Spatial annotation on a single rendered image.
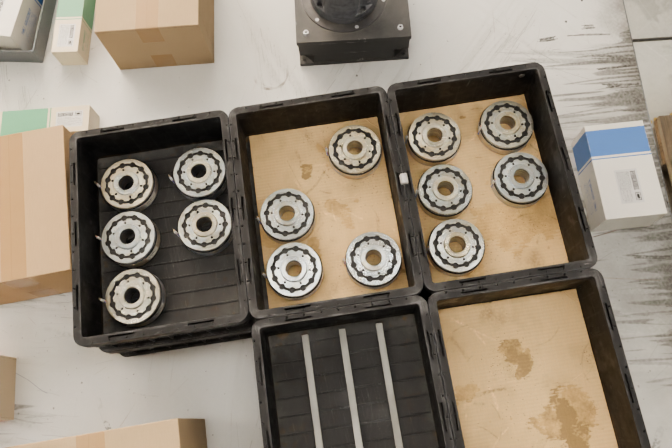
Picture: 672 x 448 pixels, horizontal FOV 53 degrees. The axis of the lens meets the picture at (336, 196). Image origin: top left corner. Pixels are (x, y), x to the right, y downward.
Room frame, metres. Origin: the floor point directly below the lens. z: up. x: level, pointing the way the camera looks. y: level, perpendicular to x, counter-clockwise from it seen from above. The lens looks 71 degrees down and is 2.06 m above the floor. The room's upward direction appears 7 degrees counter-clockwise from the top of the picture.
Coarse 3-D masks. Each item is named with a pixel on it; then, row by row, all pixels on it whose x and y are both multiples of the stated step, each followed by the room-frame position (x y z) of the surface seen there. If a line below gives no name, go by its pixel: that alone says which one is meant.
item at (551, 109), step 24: (480, 72) 0.59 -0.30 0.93; (504, 72) 0.59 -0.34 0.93; (552, 120) 0.48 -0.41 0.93; (408, 168) 0.42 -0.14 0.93; (408, 192) 0.37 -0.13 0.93; (576, 192) 0.34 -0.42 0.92; (576, 216) 0.29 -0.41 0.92; (576, 264) 0.21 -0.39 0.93; (432, 288) 0.20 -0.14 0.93; (456, 288) 0.19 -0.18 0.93
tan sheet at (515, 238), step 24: (408, 120) 0.56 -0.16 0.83; (456, 120) 0.54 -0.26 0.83; (480, 144) 0.49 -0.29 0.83; (528, 144) 0.47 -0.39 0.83; (480, 168) 0.44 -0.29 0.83; (480, 192) 0.39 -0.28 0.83; (480, 216) 0.34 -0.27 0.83; (504, 216) 0.34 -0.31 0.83; (528, 216) 0.33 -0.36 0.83; (552, 216) 0.32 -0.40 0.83; (504, 240) 0.29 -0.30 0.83; (528, 240) 0.28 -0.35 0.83; (552, 240) 0.28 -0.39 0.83; (480, 264) 0.25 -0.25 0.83; (504, 264) 0.24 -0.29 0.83; (528, 264) 0.24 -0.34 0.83; (552, 264) 0.23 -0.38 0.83
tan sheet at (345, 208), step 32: (320, 128) 0.56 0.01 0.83; (256, 160) 0.51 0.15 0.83; (288, 160) 0.50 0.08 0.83; (320, 160) 0.50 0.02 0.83; (384, 160) 0.48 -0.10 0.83; (256, 192) 0.44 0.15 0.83; (320, 192) 0.43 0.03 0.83; (352, 192) 0.42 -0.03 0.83; (384, 192) 0.41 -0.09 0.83; (320, 224) 0.36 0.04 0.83; (352, 224) 0.36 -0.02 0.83; (384, 224) 0.35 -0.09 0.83; (320, 256) 0.30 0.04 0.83; (320, 288) 0.24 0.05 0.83; (352, 288) 0.23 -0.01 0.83; (384, 288) 0.23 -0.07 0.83
